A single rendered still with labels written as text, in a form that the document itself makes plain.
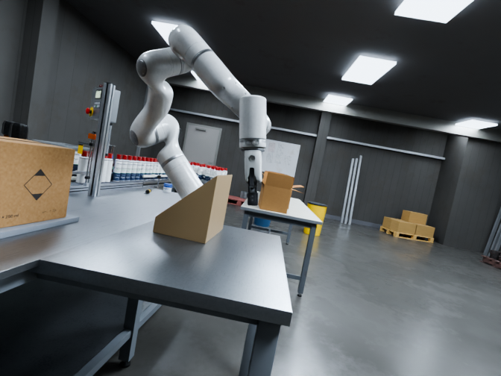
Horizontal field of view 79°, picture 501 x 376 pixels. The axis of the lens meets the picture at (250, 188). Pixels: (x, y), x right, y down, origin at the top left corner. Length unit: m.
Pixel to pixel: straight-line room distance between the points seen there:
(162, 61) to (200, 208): 0.57
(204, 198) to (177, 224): 0.16
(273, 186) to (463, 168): 7.74
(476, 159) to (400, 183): 1.99
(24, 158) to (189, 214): 0.59
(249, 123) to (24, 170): 0.74
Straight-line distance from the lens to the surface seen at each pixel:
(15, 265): 0.97
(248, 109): 0.93
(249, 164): 0.90
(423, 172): 10.75
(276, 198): 2.98
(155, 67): 1.18
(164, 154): 1.43
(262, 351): 0.93
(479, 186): 10.37
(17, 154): 1.19
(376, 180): 10.21
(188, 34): 1.09
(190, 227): 1.29
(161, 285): 0.87
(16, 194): 1.22
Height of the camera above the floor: 1.18
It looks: 4 degrees down
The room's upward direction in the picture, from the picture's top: 11 degrees clockwise
